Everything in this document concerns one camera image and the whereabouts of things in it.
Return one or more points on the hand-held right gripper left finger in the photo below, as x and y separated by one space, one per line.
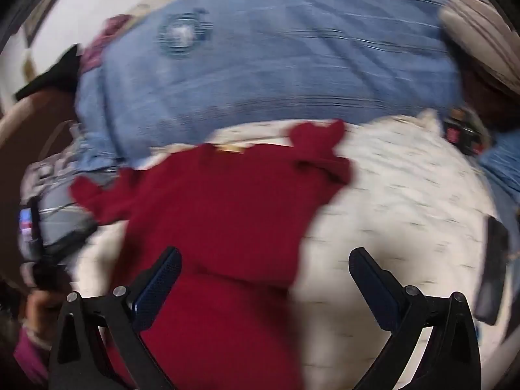
156 288

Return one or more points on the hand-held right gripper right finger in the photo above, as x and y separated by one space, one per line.
378 292

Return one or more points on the red small sweater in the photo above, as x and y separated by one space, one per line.
227 211

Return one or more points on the person's left hand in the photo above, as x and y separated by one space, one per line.
42 308

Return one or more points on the brown wooden furniture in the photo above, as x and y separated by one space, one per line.
28 138

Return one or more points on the white speckled blanket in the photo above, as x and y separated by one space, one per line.
406 195

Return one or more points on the black phone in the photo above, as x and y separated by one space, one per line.
491 268

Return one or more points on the black cloth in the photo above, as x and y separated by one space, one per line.
53 75

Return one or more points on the blue cloth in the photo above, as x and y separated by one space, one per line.
501 166

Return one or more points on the black and red device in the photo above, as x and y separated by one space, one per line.
463 134

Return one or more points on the dark red patterned cloth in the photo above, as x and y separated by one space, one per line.
105 36

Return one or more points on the blue blanket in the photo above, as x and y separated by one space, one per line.
284 61

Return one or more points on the striped beige pillow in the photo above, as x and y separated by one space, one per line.
479 28

